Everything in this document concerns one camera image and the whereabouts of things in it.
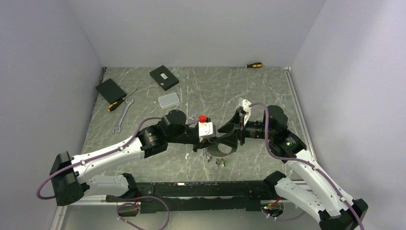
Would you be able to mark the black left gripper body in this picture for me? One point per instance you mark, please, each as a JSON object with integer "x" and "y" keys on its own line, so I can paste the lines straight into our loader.
{"x": 189, "y": 138}

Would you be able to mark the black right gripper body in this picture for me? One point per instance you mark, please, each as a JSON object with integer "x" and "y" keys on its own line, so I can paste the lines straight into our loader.
{"x": 254, "y": 129}

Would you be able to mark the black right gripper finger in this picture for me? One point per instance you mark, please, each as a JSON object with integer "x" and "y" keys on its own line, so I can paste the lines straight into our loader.
{"x": 237, "y": 119}
{"x": 225, "y": 143}

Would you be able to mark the round metal keyring plate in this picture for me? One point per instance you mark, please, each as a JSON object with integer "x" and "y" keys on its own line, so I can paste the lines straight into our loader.
{"x": 218, "y": 154}

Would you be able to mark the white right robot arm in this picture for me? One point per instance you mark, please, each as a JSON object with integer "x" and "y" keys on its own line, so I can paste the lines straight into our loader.
{"x": 324, "y": 200}

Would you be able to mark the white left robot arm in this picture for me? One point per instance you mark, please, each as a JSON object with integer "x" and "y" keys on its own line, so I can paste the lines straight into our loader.
{"x": 74, "y": 177}

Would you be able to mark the small silver wrench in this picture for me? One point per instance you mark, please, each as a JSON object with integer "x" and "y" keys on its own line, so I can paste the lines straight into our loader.
{"x": 191, "y": 117}

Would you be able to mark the clear plastic container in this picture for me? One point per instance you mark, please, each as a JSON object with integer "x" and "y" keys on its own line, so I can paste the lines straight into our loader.
{"x": 168, "y": 100}

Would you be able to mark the black box with label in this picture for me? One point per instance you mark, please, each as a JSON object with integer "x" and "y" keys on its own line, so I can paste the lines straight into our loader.
{"x": 164, "y": 78}

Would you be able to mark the yellow black screwdriver far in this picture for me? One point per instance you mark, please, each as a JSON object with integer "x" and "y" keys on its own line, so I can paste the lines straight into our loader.
{"x": 254, "y": 65}

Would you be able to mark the yellow black screwdriver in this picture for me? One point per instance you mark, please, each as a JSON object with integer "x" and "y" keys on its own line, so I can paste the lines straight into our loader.
{"x": 114, "y": 105}
{"x": 254, "y": 65}

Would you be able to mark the large silver wrench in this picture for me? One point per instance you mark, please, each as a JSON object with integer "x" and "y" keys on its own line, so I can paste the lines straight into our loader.
{"x": 117, "y": 126}

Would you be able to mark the yellow black screwdriver left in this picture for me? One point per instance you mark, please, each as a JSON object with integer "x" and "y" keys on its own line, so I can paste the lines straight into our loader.
{"x": 114, "y": 105}

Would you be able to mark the plain black box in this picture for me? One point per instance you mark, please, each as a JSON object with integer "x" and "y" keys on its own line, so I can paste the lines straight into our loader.
{"x": 110, "y": 91}

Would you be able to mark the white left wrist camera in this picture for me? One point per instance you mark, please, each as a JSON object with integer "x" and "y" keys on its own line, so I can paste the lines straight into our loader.
{"x": 206, "y": 129}

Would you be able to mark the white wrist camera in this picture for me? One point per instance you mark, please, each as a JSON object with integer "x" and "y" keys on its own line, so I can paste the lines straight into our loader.
{"x": 245, "y": 109}
{"x": 206, "y": 129}

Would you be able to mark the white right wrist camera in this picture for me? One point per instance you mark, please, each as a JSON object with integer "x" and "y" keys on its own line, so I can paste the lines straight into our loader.
{"x": 245, "y": 109}

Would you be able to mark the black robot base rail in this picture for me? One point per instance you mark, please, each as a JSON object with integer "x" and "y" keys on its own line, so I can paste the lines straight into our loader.
{"x": 199, "y": 196}

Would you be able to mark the aluminium frame rail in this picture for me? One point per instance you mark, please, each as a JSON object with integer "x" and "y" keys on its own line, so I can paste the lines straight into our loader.
{"x": 74, "y": 177}

